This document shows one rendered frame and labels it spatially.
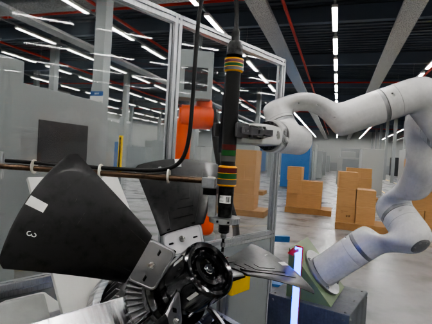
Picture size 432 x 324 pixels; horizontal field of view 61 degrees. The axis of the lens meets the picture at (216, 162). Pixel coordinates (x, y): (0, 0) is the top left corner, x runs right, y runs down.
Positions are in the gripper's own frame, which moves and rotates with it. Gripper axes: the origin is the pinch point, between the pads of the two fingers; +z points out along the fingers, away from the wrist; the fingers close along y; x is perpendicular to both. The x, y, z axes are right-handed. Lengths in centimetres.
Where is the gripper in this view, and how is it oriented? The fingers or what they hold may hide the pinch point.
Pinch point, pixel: (229, 130)
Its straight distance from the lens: 82.7
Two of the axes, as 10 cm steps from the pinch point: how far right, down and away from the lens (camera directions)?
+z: -6.7, -0.3, -7.4
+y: -7.4, -0.6, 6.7
